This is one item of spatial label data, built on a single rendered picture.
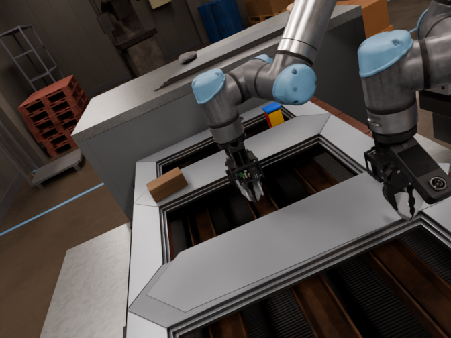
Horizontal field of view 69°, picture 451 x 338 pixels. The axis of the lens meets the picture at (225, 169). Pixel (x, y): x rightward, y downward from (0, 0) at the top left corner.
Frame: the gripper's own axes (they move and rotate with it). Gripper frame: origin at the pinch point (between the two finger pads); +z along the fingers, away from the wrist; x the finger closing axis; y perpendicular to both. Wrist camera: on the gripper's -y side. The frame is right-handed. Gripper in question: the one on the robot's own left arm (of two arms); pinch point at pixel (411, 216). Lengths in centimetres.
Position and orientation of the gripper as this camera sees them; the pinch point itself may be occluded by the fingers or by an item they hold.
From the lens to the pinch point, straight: 75.1
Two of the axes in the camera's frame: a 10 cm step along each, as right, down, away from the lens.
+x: -9.1, 4.2, -0.1
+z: 3.6, 8.0, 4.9
